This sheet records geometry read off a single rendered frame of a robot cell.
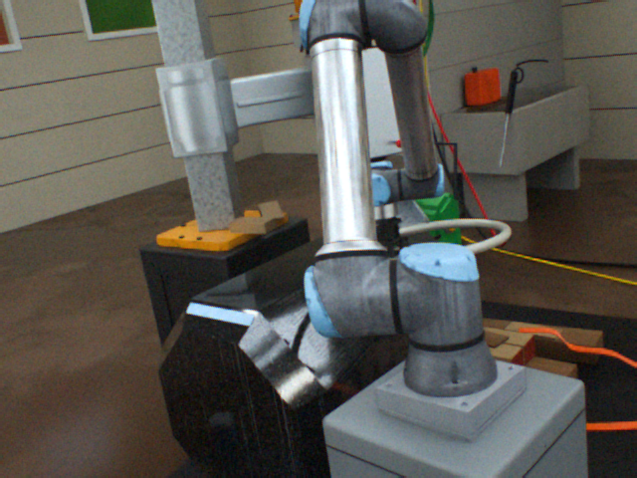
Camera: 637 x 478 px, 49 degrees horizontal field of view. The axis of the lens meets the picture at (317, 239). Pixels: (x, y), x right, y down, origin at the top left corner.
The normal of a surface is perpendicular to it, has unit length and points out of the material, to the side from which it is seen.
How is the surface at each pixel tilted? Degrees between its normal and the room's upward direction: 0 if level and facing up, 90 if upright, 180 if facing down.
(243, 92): 90
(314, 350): 45
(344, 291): 64
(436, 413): 90
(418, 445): 0
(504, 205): 90
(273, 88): 90
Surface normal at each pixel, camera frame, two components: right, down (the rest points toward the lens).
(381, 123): 0.19, 0.26
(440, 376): -0.40, -0.09
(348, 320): -0.14, 0.43
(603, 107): -0.68, 0.30
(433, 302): -0.21, 0.21
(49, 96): 0.72, 0.10
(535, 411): -0.15, -0.95
